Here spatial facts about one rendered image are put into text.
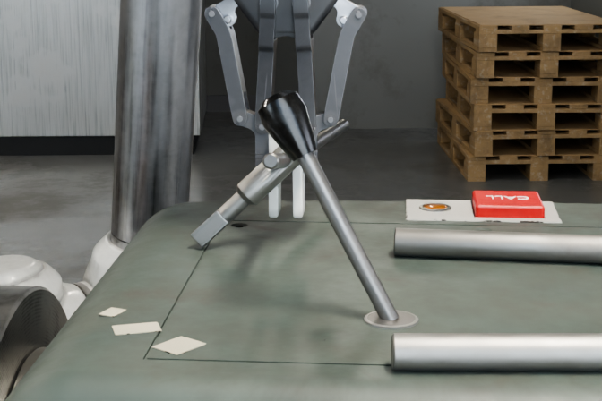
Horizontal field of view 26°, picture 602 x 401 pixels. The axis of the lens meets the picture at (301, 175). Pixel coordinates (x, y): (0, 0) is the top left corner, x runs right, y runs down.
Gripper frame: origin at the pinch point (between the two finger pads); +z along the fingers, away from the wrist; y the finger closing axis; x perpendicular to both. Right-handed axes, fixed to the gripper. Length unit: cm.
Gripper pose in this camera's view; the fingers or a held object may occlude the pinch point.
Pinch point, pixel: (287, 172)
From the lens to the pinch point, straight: 106.5
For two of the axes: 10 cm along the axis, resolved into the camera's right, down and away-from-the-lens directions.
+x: -0.8, 2.1, -9.7
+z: 0.0, 9.8, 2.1
